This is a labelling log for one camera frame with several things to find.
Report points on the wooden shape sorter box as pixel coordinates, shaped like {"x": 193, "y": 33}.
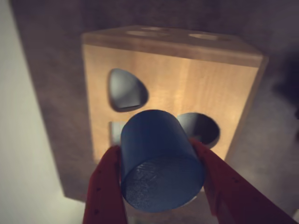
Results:
{"x": 198, "y": 77}

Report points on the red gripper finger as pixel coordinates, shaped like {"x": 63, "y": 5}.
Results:
{"x": 105, "y": 186}
{"x": 233, "y": 191}

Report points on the blue wooden cylinder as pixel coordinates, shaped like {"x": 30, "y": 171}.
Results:
{"x": 158, "y": 168}

